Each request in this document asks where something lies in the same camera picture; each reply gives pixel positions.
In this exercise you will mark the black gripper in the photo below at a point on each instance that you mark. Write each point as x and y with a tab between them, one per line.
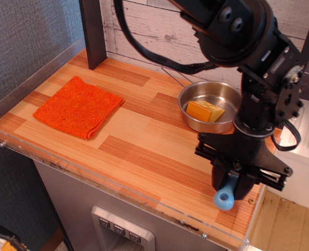
244	153

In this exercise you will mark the blue and grey spoon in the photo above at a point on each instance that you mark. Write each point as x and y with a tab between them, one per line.
224	198

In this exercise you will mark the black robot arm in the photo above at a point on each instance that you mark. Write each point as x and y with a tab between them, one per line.
244	34

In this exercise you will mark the orange knitted rag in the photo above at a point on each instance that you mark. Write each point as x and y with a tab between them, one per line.
78	109

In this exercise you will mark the white toy appliance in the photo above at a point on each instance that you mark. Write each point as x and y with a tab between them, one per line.
297	186

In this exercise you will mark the yellow cheese wedge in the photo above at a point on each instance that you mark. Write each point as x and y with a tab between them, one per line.
204	111

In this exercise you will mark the silver dispenser button panel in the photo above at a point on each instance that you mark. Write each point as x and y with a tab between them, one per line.
117	233

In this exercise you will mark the grey toy fridge cabinet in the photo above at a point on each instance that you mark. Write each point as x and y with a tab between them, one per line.
178	211

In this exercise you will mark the clear acrylic table guard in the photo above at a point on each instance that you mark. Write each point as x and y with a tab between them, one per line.
147	130

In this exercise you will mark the steel pan with handle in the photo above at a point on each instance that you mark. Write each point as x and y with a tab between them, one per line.
219	94

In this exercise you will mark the dark left shelf post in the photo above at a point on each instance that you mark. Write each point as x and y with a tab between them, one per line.
93	32

